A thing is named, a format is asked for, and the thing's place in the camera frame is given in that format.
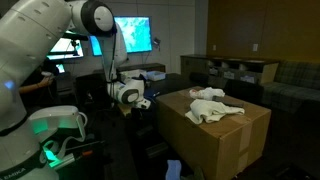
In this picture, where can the white towel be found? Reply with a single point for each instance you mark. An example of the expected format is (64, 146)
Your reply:
(210, 111)

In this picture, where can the white cloth toy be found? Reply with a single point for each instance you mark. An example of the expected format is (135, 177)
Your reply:
(207, 93)

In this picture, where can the blue cloth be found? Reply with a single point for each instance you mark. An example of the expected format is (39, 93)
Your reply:
(174, 170)

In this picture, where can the person forearm background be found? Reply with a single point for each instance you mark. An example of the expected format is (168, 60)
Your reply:
(46, 81)

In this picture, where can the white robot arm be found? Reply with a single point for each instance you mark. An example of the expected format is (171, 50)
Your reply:
(33, 147)

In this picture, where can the large cardboard box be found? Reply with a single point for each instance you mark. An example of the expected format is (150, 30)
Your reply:
(221, 149)

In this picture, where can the white plastic tray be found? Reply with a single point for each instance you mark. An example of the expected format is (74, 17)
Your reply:
(156, 75)

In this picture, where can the wooden shelf cabinet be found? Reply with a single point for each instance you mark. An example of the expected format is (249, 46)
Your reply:
(222, 68)

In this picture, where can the computer monitor right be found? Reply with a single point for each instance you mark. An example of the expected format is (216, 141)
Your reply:
(136, 31)

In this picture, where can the computer monitor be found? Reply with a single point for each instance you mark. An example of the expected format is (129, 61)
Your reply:
(67, 47)
(136, 31)

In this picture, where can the computer monitor left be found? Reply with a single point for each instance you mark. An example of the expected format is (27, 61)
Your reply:
(67, 47)

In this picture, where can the white VR headset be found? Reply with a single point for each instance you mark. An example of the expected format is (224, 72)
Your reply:
(47, 121)

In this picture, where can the green plaid sofa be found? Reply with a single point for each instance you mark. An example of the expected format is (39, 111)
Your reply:
(294, 83)

